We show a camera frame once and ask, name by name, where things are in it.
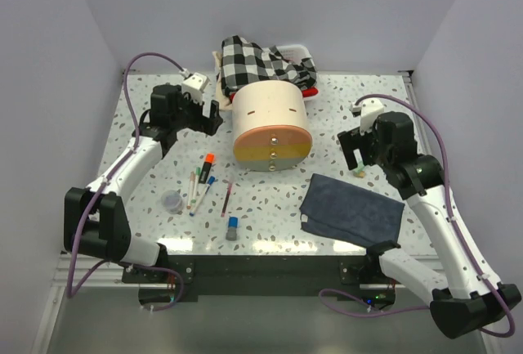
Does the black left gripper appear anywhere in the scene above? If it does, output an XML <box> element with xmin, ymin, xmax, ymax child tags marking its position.
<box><xmin>171</xmin><ymin>87</ymin><xmax>222</xmax><ymax>137</ymax></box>

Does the green eraser clip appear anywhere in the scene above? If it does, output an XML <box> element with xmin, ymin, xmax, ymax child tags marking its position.
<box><xmin>352</xmin><ymin>162</ymin><xmax>365</xmax><ymax>178</ymax></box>

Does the beige round drawer organizer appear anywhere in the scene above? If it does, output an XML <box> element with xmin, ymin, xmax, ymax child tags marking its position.
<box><xmin>232</xmin><ymin>80</ymin><xmax>313</xmax><ymax>172</ymax></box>

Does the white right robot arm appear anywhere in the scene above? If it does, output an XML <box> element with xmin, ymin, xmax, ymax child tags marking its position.
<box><xmin>337</xmin><ymin>108</ymin><xmax>522</xmax><ymax>338</ymax></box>

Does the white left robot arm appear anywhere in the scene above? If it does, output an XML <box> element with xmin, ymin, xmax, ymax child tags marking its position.
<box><xmin>63</xmin><ymin>84</ymin><xmax>223</xmax><ymax>282</ymax></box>

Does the orange black highlighter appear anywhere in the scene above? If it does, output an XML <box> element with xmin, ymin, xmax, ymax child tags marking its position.
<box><xmin>199</xmin><ymin>153</ymin><xmax>215</xmax><ymax>184</ymax></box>

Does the green cap marker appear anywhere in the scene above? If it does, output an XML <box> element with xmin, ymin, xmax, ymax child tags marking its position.
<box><xmin>190</xmin><ymin>167</ymin><xmax>201</xmax><ymax>204</ymax></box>

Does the beige cap marker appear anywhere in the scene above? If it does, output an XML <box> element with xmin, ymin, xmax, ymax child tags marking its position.
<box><xmin>186</xmin><ymin>171</ymin><xmax>195</xmax><ymax>209</ymax></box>

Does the blue cap marker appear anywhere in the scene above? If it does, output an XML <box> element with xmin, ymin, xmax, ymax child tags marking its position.
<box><xmin>190</xmin><ymin>176</ymin><xmax>216</xmax><ymax>217</ymax></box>

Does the black white checkered cloth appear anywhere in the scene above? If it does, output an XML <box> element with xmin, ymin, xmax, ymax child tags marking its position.
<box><xmin>221</xmin><ymin>35</ymin><xmax>317</xmax><ymax>97</ymax></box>

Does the dark red pen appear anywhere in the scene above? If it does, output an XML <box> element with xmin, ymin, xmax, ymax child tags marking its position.
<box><xmin>221</xmin><ymin>181</ymin><xmax>234</xmax><ymax>217</ymax></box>

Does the dark blue towel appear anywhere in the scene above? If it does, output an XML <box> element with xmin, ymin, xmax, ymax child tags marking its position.
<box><xmin>300</xmin><ymin>173</ymin><xmax>405</xmax><ymax>248</ymax></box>

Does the small clear round container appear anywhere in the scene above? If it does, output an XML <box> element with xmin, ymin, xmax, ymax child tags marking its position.
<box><xmin>160</xmin><ymin>190</ymin><xmax>184</xmax><ymax>214</ymax></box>

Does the blue grey stamp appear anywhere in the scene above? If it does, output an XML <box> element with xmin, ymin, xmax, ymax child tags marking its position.
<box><xmin>226</xmin><ymin>217</ymin><xmax>239</xmax><ymax>241</ymax></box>

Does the white plastic basket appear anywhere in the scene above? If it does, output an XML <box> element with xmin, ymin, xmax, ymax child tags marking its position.
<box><xmin>277</xmin><ymin>44</ymin><xmax>320</xmax><ymax>101</ymax></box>

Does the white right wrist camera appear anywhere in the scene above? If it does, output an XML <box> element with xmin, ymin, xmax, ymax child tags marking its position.
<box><xmin>350</xmin><ymin>98</ymin><xmax>385</xmax><ymax>134</ymax></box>

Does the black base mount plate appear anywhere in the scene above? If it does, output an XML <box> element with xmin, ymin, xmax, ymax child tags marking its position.
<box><xmin>122</xmin><ymin>255</ymin><xmax>396</xmax><ymax>309</ymax></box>

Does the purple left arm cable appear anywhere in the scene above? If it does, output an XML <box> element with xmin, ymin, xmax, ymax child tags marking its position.
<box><xmin>67</xmin><ymin>52</ymin><xmax>193</xmax><ymax>312</ymax></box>

